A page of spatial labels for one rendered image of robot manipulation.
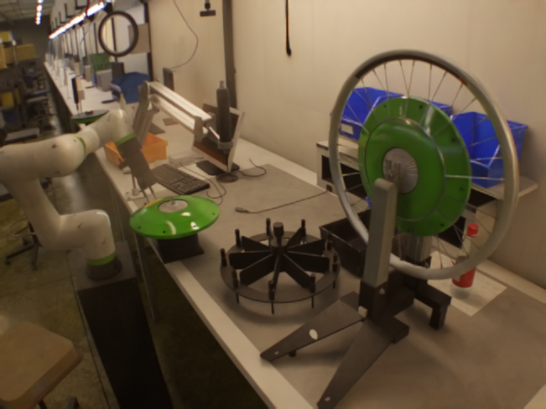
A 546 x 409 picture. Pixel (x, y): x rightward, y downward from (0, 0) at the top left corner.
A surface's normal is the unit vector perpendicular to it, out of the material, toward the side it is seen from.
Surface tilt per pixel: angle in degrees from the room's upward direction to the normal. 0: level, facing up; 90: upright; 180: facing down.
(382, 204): 87
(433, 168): 86
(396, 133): 79
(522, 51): 90
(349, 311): 18
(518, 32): 90
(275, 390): 0
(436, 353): 0
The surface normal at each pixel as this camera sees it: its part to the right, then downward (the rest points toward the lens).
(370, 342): -0.27, -0.78
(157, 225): -0.10, -0.69
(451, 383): -0.03, -0.90
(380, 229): -0.80, 0.22
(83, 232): 0.20, 0.35
